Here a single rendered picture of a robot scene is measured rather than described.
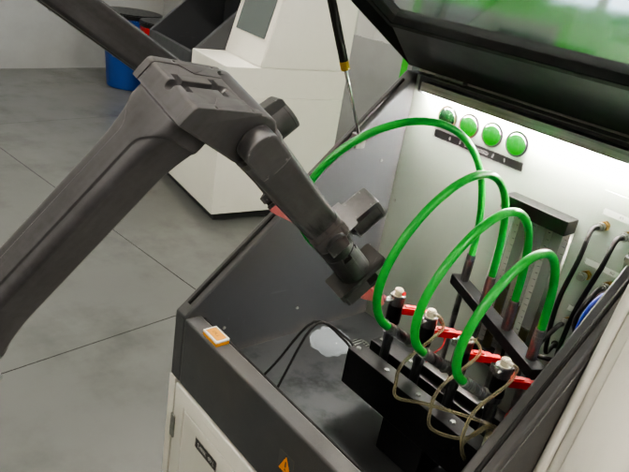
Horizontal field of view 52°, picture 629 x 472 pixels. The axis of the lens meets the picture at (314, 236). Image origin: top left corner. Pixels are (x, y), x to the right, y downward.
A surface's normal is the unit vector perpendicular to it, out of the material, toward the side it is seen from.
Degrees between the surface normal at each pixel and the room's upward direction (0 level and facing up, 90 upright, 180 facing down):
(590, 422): 76
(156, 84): 60
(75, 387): 0
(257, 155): 112
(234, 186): 90
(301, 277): 90
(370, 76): 90
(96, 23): 84
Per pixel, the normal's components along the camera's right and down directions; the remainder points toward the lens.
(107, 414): 0.16, -0.90
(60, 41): 0.71, 0.39
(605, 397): -0.71, -0.07
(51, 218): -0.33, -0.18
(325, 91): 0.52, 0.42
